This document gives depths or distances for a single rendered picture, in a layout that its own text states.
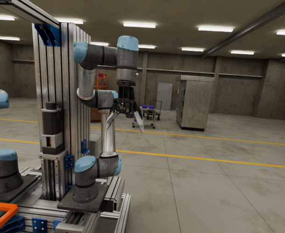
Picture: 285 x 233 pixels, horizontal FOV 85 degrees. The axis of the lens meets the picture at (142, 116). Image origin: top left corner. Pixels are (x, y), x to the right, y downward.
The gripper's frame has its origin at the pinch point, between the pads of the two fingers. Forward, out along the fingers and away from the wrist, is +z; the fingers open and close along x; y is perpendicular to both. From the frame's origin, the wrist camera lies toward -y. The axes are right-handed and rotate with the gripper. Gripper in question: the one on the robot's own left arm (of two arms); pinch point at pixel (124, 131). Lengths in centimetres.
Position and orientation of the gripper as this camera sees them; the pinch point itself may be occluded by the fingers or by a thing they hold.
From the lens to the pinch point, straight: 65.2
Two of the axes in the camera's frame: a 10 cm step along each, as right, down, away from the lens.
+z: -0.7, 9.8, 2.0
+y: -0.7, 2.0, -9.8
